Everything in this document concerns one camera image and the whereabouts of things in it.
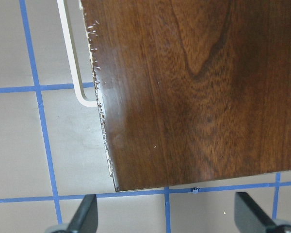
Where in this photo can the wooden drawer with white handle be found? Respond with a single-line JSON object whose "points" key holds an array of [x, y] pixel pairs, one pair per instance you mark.
{"points": [[72, 55]]}

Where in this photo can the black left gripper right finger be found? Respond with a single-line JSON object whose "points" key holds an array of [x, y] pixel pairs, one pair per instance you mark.
{"points": [[250, 218]]}

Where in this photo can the dark wooden drawer cabinet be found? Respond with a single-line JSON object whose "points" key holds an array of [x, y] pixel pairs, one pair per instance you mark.
{"points": [[192, 90]]}

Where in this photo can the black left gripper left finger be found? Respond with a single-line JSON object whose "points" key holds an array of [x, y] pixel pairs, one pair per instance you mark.
{"points": [[85, 219]]}

